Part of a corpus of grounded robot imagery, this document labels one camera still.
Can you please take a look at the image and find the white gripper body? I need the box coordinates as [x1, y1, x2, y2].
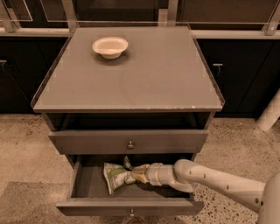
[145, 163, 176, 186]

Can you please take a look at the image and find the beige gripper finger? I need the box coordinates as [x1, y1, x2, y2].
[131, 172, 149, 184]
[132, 164, 150, 173]

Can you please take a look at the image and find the green jalapeno chip bag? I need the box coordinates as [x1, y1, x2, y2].
[103, 157, 136, 195]

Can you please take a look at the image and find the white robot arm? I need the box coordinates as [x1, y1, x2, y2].
[132, 159, 280, 224]

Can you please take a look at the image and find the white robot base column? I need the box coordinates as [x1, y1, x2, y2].
[256, 89, 280, 132]

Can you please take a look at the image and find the round metal drawer knob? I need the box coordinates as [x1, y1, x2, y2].
[127, 141, 135, 150]

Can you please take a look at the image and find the closed top drawer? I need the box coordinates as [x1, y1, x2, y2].
[49, 129, 208, 155]

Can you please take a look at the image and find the open middle drawer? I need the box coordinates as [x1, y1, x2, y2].
[56, 155, 204, 216]

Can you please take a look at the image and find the grey drawer cabinet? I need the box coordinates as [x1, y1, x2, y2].
[30, 25, 226, 218]

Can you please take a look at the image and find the dark right background cabinet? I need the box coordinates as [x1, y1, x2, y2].
[198, 39, 280, 118]

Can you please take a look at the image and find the dark background cabinet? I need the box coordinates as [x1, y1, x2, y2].
[198, 39, 280, 118]
[0, 37, 67, 114]

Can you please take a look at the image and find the dark left background cabinet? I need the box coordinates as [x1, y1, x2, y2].
[0, 37, 67, 114]

